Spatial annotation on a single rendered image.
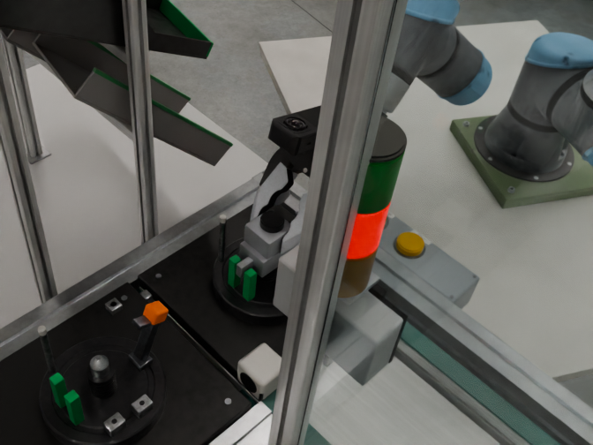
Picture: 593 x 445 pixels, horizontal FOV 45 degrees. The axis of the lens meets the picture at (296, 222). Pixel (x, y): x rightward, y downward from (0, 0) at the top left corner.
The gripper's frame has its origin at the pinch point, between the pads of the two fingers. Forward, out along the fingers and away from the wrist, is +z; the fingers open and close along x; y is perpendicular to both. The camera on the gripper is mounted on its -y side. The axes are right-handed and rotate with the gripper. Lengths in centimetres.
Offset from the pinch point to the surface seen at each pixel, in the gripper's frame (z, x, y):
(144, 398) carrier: 20.5, -4.8, -12.7
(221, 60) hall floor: -4, 146, 166
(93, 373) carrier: 20.5, 0.0, -16.6
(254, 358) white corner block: 12.7, -8.6, -1.8
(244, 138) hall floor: 13, 104, 147
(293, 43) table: -23, 49, 57
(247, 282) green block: 6.5, -1.5, -0.3
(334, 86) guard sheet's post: -18.9, -18.0, -38.8
